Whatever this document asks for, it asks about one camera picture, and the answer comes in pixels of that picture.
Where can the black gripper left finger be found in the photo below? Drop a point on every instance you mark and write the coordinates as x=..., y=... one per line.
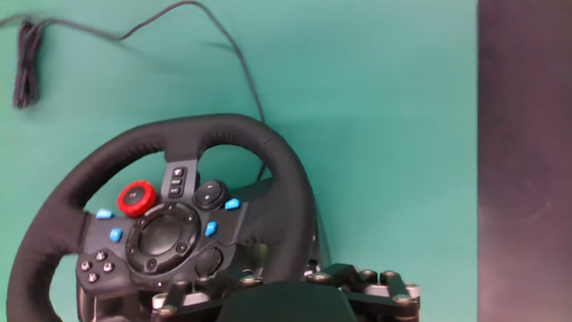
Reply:
x=196, y=299

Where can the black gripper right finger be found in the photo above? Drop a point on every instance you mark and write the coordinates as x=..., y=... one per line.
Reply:
x=384, y=290

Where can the black leather steering wheel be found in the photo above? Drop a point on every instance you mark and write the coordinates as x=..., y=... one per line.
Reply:
x=277, y=179

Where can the green table mat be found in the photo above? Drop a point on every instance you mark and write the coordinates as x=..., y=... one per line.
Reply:
x=380, y=156

